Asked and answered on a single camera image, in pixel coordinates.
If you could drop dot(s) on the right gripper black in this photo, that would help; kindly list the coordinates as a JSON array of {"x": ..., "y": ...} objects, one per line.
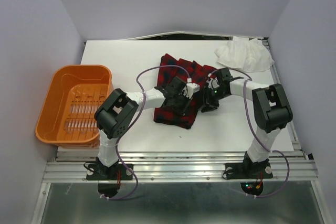
[{"x": 210, "y": 104}]

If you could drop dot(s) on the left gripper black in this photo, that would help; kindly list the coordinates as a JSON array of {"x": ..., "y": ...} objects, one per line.
[{"x": 182, "y": 110}]

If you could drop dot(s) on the red plaid skirt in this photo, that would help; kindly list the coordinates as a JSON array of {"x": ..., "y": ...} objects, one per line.
[{"x": 171, "y": 78}]

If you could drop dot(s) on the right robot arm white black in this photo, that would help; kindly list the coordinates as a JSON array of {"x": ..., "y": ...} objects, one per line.
[{"x": 272, "y": 113}]

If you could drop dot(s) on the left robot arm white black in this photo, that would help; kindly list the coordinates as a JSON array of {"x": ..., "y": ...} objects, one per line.
[{"x": 115, "y": 115}]

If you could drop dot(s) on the white crumpled skirt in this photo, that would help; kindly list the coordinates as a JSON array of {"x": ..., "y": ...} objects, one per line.
[{"x": 242, "y": 53}]

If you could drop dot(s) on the orange plastic basket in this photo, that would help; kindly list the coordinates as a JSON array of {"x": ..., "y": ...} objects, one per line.
[{"x": 74, "y": 95}]

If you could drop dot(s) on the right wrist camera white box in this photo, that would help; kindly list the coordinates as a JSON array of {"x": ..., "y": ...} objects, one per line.
[{"x": 212, "y": 83}]

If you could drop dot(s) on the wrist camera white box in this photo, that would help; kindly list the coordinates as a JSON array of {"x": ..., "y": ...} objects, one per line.
[
  {"x": 190, "y": 89},
  {"x": 212, "y": 83}
]

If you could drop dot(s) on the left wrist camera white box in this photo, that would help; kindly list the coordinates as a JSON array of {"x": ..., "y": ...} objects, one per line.
[{"x": 190, "y": 89}]

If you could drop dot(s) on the aluminium right side rail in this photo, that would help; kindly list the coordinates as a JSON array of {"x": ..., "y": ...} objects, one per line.
[{"x": 284, "y": 101}]

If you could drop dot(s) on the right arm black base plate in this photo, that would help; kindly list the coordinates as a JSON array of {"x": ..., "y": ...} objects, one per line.
[{"x": 245, "y": 172}]

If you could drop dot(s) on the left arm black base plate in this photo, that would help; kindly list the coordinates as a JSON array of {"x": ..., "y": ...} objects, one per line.
[{"x": 96, "y": 172}]

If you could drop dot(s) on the aluminium front rail frame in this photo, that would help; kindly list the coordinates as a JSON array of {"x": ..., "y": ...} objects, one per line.
[{"x": 175, "y": 167}]

